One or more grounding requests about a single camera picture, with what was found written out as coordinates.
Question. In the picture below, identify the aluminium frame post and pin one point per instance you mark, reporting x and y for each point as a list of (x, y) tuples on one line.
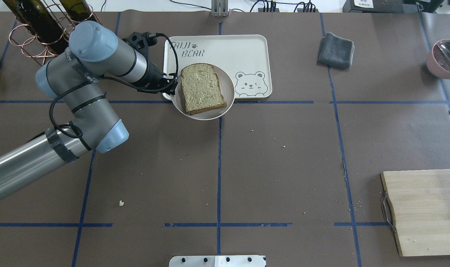
[(220, 8)]

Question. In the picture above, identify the black box device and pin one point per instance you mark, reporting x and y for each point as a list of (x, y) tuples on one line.
[(373, 6)]

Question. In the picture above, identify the green wine bottle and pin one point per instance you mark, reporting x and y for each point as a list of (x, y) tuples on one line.
[(34, 14), (78, 10)]

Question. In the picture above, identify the green wine bottle back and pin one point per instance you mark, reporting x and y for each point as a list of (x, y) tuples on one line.
[(78, 10)]

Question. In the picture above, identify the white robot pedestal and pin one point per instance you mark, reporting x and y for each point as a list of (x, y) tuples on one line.
[(219, 261)]

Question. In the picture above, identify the green wine bottle middle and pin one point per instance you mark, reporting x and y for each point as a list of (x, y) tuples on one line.
[(34, 14)]

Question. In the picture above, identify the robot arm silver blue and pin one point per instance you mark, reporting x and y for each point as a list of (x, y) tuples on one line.
[(81, 116)]

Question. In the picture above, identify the wooden cutting board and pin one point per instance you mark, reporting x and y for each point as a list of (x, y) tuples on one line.
[(419, 202)]

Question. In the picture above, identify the copper wire bottle rack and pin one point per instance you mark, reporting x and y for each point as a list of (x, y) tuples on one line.
[(22, 37)]

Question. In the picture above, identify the bread slice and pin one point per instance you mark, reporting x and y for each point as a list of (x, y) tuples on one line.
[(201, 89)]

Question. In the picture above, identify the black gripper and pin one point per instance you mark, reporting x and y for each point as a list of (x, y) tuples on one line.
[(154, 76)]

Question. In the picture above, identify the cream bear tray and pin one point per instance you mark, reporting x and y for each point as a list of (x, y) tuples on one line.
[(243, 57)]

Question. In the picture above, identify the pink bowl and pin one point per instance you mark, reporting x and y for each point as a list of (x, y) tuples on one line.
[(437, 63)]

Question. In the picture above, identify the white bowl plate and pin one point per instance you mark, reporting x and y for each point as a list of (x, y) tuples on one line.
[(227, 90)]

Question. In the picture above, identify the grey folded cloth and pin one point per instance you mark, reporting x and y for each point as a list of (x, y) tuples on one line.
[(336, 51)]

